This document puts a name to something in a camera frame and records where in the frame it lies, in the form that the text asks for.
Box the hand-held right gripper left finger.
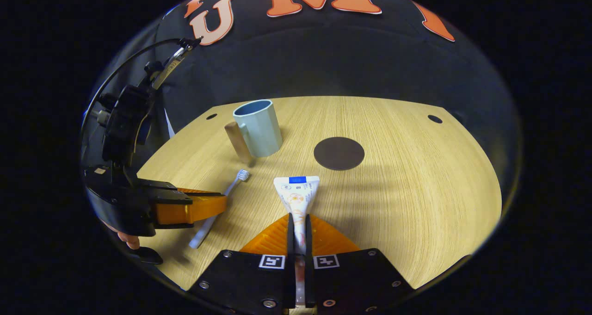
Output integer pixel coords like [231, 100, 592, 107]
[187, 213, 296, 315]

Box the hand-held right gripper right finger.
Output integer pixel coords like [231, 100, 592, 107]
[305, 213, 414, 313]

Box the white toothbrush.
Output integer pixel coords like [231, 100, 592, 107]
[189, 169, 251, 249]

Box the white toothpaste tube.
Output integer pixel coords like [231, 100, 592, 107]
[273, 175, 321, 306]

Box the light blue cup wooden handle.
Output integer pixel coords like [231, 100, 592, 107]
[224, 99, 284, 164]

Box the dark round coaster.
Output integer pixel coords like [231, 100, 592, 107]
[314, 136, 365, 171]

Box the black backdrop cloth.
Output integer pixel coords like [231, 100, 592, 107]
[83, 0, 523, 204]

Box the thin black cable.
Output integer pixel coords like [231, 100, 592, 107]
[80, 37, 185, 135]

